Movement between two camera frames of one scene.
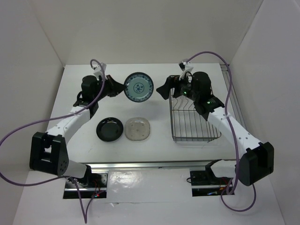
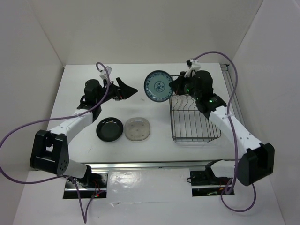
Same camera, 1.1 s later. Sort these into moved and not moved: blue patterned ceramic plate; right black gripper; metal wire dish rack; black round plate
Moved: blue patterned ceramic plate
Not moved: metal wire dish rack; black round plate; right black gripper
